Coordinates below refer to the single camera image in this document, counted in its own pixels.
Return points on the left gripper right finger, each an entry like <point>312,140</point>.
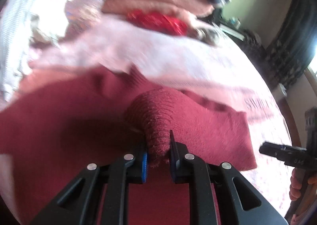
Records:
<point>218,194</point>

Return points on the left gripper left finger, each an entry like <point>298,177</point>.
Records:
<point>97,195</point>

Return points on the dark red knit sweater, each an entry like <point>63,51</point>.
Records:
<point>51,134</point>

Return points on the person's right hand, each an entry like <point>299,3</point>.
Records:
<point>296,185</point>

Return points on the dark patterned curtain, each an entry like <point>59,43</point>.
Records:
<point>292,50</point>

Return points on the dark bedside table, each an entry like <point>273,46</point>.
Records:
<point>245,39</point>

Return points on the pink floral bed blanket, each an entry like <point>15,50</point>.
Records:
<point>222,74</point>

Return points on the paisley patterned cushion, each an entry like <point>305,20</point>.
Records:
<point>82,15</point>

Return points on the red embroidered cloth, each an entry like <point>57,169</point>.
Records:
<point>155,21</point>

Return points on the pale blue white garment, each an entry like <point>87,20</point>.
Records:
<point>22,23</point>

